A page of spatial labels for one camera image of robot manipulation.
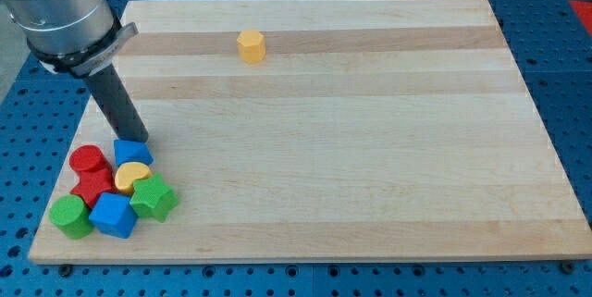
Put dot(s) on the green cylinder block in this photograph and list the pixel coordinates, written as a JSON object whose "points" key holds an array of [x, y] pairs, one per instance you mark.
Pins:
{"points": [[70, 215]]}

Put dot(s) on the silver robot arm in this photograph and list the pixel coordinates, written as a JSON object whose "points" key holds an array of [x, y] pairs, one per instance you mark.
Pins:
{"points": [[80, 37]]}

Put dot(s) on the black cylindrical pointer rod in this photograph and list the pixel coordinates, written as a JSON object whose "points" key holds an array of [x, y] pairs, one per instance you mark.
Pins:
{"points": [[109, 93]]}

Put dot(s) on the wooden board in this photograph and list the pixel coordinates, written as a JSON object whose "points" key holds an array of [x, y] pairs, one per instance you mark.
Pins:
{"points": [[373, 131]]}

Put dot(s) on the blue triangle block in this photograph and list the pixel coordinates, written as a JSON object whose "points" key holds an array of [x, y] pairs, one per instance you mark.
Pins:
{"points": [[129, 151]]}

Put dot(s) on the yellow hexagon block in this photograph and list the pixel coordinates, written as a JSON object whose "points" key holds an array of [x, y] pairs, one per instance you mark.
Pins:
{"points": [[251, 46]]}

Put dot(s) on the red cylinder block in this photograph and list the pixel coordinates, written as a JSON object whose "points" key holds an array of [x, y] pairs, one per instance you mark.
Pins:
{"points": [[88, 158]]}

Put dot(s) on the yellow heart block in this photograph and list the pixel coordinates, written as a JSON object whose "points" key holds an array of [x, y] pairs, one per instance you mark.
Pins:
{"points": [[128, 173]]}

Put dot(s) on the red object at edge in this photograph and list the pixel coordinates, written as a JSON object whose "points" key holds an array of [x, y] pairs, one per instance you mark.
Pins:
{"points": [[583, 10]]}

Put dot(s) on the green star block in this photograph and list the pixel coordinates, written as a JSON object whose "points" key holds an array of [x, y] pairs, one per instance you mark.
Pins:
{"points": [[153, 198]]}

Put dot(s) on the blue cube block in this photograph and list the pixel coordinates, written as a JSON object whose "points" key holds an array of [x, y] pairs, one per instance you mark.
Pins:
{"points": [[112, 215]]}

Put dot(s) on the red star block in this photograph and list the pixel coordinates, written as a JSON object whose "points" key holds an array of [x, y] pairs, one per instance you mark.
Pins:
{"points": [[92, 185]]}

